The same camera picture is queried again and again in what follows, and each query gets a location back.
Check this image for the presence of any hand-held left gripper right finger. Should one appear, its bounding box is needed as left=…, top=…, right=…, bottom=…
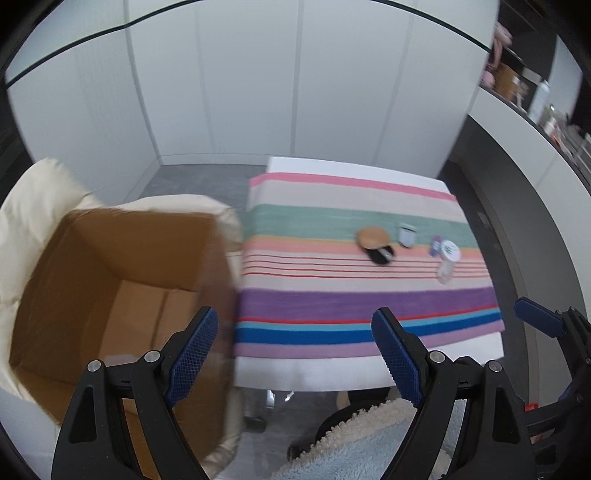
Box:
left=372, top=307, right=539, bottom=480

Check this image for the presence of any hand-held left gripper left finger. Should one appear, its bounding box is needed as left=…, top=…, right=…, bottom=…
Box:
left=51, top=305, right=219, bottom=480

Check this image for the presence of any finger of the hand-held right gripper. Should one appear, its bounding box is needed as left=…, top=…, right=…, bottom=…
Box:
left=514, top=298, right=591, bottom=367
left=554, top=364, right=591, bottom=409

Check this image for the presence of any brown cardboard box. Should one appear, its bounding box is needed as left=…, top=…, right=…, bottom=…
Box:
left=9, top=208, right=241, bottom=480

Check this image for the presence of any white table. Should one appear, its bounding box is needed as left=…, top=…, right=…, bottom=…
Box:
left=233, top=156, right=504, bottom=392

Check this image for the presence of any striped colourful cloth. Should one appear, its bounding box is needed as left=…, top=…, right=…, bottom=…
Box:
left=233, top=172, right=504, bottom=361

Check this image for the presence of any small black case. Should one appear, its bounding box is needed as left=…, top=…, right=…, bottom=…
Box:
left=367, top=244, right=397, bottom=267

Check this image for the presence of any light blue fleece garment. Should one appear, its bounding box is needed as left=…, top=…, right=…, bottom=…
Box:
left=268, top=397, right=467, bottom=480

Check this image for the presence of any round wooden compact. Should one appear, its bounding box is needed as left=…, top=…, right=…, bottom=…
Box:
left=355, top=226, right=391, bottom=250

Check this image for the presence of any white plastic bottle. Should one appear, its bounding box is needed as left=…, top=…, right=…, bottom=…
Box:
left=527, top=79, right=551, bottom=124

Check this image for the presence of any cream padded chair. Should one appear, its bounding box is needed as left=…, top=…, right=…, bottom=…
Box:
left=0, top=158, right=245, bottom=480

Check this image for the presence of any small cardboard shelf box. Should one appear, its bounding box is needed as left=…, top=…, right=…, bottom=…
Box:
left=494, top=62, right=522, bottom=102

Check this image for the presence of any pink bag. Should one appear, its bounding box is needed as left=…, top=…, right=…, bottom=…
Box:
left=480, top=23, right=513, bottom=88

